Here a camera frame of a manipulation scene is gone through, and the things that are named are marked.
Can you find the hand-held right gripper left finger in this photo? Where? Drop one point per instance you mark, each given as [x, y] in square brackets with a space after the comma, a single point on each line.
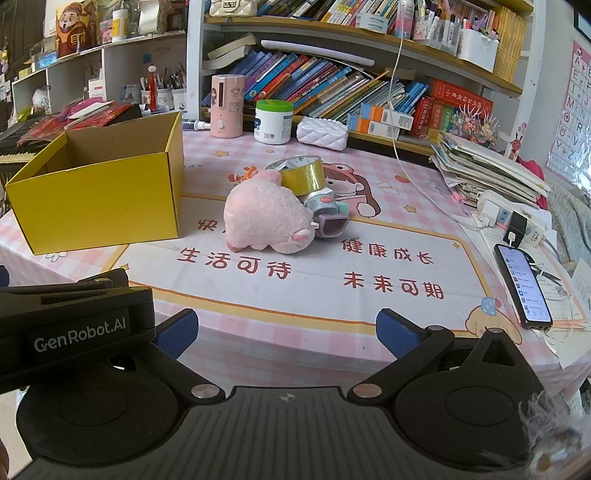
[178, 331]

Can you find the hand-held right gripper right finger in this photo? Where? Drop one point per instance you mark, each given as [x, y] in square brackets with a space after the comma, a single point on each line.
[396, 333]

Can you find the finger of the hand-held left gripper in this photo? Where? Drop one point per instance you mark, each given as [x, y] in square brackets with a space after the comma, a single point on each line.
[106, 278]

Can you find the yellow cardboard box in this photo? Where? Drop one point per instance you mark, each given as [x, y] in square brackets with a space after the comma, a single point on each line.
[101, 198]

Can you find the pink plush toy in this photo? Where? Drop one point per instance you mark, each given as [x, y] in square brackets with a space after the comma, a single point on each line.
[263, 217]

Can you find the small grey toy robot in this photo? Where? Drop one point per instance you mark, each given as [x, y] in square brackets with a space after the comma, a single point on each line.
[323, 204]

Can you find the yellow tape roll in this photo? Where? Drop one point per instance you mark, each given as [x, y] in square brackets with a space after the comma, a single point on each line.
[302, 181]

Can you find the pink printed tablecloth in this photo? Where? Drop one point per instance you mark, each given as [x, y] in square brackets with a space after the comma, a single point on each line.
[286, 286]

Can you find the black smartphone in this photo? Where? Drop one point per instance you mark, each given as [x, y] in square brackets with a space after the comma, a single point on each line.
[524, 286]

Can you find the piano keyboard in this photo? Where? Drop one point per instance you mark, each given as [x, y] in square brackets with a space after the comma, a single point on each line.
[18, 150]

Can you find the black charger plug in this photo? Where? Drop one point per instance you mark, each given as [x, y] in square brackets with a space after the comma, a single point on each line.
[517, 226]

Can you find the red magazines on black box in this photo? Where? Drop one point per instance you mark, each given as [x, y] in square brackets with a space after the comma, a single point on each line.
[78, 115]

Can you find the white power strip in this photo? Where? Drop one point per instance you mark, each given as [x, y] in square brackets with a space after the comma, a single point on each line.
[535, 230]

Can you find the blue white glue bottle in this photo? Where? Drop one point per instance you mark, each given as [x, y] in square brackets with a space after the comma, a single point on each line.
[194, 124]

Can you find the white pen cup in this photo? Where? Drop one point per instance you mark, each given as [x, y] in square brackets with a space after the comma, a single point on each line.
[165, 99]
[147, 99]
[179, 101]

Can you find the stack of papers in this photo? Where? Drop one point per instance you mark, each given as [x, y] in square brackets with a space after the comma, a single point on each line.
[489, 168]

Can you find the red tassel ornament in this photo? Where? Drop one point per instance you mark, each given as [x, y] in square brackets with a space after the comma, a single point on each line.
[152, 87]

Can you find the orange blue carton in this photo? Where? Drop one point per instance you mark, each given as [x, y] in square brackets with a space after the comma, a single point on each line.
[371, 125]
[385, 114]

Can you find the pink cylindrical appliance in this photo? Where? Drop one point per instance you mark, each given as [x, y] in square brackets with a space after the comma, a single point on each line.
[226, 106]

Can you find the white quilted bag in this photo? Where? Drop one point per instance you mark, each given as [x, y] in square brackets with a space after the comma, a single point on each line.
[322, 134]

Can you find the white shelf unit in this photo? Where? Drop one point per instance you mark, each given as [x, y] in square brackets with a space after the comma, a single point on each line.
[115, 64]

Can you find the white jar green lid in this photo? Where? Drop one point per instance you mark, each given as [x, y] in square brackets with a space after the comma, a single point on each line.
[274, 124]

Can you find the red boxed book set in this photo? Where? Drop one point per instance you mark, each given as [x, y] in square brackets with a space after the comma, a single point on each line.
[434, 106]

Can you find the fortune god figure box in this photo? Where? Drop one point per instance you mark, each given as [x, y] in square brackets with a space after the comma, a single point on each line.
[76, 27]

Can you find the lying stacked books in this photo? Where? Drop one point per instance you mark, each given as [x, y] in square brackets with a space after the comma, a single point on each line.
[231, 50]

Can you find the row of colourful books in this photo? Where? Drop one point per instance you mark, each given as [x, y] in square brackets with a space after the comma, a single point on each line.
[314, 83]

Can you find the white long bar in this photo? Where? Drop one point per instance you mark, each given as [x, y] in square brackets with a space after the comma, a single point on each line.
[318, 53]

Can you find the white pen organizer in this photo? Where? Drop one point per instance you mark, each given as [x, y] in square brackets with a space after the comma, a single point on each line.
[478, 50]

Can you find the white handbag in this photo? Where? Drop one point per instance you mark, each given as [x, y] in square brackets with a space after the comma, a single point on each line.
[231, 7]

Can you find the pink pen cup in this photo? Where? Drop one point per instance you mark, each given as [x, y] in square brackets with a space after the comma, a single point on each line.
[421, 30]

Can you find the row of yellow books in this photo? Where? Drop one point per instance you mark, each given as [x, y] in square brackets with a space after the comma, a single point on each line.
[510, 41]

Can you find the row of shelf books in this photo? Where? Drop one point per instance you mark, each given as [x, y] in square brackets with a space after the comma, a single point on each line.
[332, 10]

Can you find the alphabet wall poster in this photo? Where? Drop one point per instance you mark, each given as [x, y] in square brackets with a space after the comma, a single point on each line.
[572, 115]

